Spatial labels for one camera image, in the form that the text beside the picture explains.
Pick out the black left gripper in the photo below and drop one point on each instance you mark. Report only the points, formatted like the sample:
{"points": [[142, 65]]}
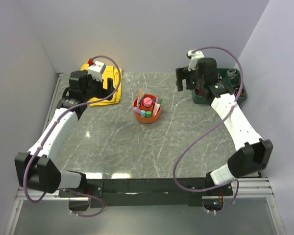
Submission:
{"points": [[103, 92]]}

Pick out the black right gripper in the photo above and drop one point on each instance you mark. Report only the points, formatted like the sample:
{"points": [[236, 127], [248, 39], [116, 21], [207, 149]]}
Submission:
{"points": [[181, 74]]}

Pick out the yellow thin pen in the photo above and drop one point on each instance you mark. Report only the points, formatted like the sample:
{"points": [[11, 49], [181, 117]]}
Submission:
{"points": [[141, 94]]}

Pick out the purple highlighter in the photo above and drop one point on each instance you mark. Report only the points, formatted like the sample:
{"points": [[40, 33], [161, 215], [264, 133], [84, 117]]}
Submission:
{"points": [[137, 110]]}

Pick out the pink lid marker tube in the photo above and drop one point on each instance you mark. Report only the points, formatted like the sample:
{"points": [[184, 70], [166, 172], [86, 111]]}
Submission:
{"points": [[147, 102]]}

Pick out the light blue cap highlighter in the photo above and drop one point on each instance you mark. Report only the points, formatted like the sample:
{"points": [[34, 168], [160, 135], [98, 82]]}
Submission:
{"points": [[143, 113]]}

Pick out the green black highlighter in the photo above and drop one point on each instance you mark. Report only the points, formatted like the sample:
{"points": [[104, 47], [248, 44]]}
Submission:
{"points": [[148, 114]]}

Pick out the green cap white marker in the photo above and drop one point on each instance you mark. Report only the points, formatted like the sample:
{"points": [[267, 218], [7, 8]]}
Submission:
{"points": [[158, 105]]}

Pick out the brown cap white marker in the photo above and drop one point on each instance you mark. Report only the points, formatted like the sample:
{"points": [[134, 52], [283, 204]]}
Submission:
{"points": [[155, 107]]}

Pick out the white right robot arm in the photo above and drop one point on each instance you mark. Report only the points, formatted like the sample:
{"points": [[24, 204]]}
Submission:
{"points": [[252, 151]]}

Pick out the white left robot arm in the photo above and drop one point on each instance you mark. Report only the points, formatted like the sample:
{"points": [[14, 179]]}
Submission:
{"points": [[35, 168]]}

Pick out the orange round pen holder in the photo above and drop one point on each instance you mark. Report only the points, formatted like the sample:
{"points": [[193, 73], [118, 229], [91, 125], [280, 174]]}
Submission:
{"points": [[147, 108]]}

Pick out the green compartment tray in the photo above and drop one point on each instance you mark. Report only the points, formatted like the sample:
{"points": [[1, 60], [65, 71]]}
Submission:
{"points": [[232, 77]]}

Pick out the black base beam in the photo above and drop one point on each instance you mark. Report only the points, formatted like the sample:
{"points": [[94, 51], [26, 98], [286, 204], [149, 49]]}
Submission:
{"points": [[149, 192]]}

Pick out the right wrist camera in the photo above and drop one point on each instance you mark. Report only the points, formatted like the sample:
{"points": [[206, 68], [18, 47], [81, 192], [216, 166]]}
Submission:
{"points": [[194, 56]]}

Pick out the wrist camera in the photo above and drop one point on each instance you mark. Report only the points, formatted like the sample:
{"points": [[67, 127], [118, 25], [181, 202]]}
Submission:
{"points": [[96, 69], [194, 56]]}

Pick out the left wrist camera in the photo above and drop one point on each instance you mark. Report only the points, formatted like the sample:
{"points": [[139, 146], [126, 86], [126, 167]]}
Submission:
{"points": [[96, 69]]}

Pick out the aluminium rail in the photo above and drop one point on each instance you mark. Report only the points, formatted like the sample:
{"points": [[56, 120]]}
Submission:
{"points": [[248, 188]]}

